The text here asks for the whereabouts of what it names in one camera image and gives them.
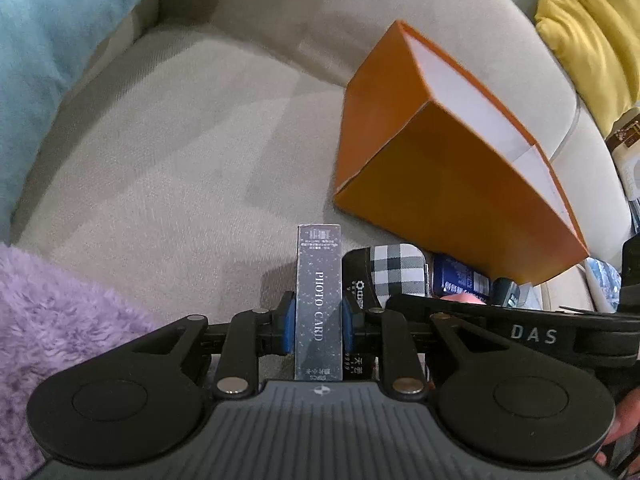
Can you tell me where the person's right hand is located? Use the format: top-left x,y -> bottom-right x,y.
603,388 -> 640,445

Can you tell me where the blue Super Deer tin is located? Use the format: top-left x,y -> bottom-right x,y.
432,254 -> 491,300

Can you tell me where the purple fluffy blanket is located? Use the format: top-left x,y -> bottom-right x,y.
1,245 -> 155,479

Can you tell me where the orange cardboard box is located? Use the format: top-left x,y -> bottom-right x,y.
334,21 -> 588,285

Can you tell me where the photo card box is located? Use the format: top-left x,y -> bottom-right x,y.
294,224 -> 343,382

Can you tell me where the yellow cushion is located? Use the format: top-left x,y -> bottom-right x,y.
535,0 -> 639,136

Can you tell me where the light blue cushion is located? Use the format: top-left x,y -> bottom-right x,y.
1,0 -> 142,240

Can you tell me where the plaid black white case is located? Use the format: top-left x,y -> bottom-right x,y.
342,243 -> 432,310

